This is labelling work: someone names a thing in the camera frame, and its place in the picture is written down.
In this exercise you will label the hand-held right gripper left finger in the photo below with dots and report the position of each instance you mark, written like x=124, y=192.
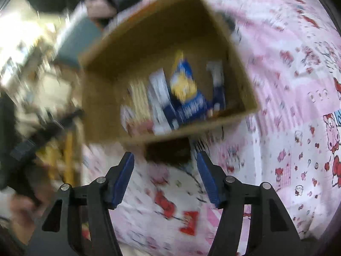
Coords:
x=121, y=181

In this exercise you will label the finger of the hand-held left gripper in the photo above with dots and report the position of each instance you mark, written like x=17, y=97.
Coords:
x=57, y=128

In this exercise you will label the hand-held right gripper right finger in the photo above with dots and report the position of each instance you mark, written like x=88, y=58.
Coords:
x=209, y=181

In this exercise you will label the dark brown snack packet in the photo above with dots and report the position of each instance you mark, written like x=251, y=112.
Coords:
x=167, y=152

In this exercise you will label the white red rice cake packet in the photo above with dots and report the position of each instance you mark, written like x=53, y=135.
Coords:
x=133, y=125

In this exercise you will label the yellow grid snack packet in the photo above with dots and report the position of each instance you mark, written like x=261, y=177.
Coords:
x=140, y=98

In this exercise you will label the white snack bar packet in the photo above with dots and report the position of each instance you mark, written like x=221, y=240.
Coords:
x=159, y=96
x=215, y=85

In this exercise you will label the brown cardboard box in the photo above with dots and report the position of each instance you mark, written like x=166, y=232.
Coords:
x=149, y=45

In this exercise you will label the yellow wooden furniture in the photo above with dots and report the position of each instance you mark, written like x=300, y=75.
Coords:
x=69, y=154

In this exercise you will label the teal mat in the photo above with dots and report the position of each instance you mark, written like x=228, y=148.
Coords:
x=77, y=42

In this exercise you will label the blue yellow snack bag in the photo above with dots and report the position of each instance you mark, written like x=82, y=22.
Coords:
x=186, y=93

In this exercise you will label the pink cartoon printed tablecloth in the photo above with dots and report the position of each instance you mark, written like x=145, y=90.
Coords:
x=279, y=112

